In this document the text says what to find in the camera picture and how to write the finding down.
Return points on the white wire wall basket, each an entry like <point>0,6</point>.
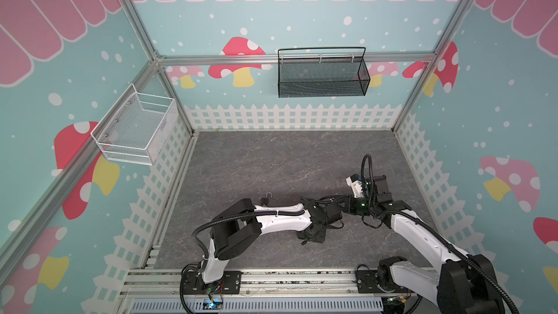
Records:
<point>135,130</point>

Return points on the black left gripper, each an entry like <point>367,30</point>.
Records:
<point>319,239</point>

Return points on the small black padlock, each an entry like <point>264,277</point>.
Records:
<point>265,201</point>

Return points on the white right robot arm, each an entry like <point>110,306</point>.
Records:
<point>458,283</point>

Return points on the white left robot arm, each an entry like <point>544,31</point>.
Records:
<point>233,231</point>

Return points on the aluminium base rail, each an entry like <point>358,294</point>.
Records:
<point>265,290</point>

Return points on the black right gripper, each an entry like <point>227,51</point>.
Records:
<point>379,184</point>

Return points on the black mesh wall basket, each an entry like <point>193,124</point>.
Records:
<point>322,72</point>

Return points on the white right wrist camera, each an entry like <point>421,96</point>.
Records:
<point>355,183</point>

